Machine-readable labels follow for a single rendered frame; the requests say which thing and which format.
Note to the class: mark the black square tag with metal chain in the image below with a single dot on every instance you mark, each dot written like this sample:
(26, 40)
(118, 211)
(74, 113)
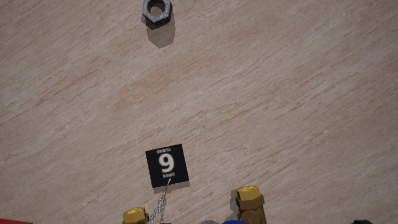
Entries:
(164, 163)

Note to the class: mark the grey pipe manifold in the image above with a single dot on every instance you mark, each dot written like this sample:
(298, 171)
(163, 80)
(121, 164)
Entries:
(249, 201)

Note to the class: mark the grey hex nut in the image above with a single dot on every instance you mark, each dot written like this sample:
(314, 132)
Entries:
(161, 19)

